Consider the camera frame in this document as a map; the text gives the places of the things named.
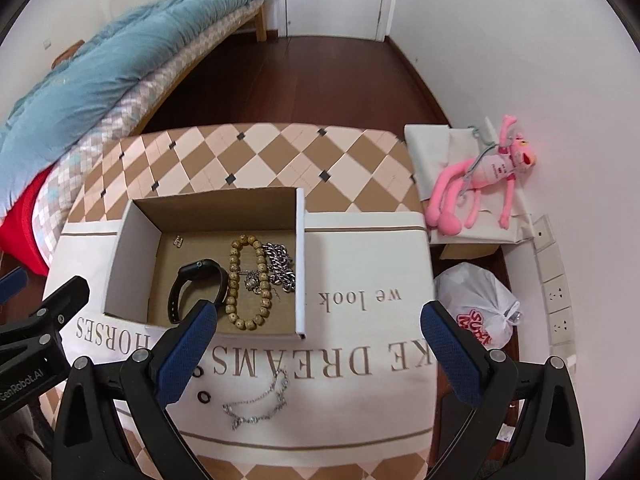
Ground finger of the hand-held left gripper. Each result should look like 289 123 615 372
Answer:
0 275 92 368
0 266 28 306

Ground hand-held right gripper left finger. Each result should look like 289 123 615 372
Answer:
52 299 221 480

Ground thin silver chain necklace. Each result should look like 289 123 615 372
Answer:
222 367 291 431

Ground brown checkered tablecloth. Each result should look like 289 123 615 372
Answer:
65 122 428 480

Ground pink plush toy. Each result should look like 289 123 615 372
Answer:
425 114 538 235

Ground wooden bead bracelet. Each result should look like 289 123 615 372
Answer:
226 232 273 331

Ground chunky silver chain bracelet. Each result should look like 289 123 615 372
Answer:
262 241 297 295

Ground brown wooden headboard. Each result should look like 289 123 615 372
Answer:
52 40 86 69

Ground small silver pendant chain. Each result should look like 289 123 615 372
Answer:
239 270 266 298

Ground open cardboard box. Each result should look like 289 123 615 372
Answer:
102 186 308 336

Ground blue quilt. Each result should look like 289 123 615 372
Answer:
0 0 275 171

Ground white printed cloth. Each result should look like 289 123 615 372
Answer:
42 210 436 461

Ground wooden bed frame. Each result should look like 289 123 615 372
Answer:
227 0 269 41

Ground red cloth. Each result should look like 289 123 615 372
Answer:
0 167 54 276

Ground black smartwatch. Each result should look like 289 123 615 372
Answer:
167 259 228 325

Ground row of white wall sockets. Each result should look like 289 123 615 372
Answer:
532 215 577 372

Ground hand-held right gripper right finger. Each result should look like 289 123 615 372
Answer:
420 301 586 480

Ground white plastic bag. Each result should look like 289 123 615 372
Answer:
434 261 521 351

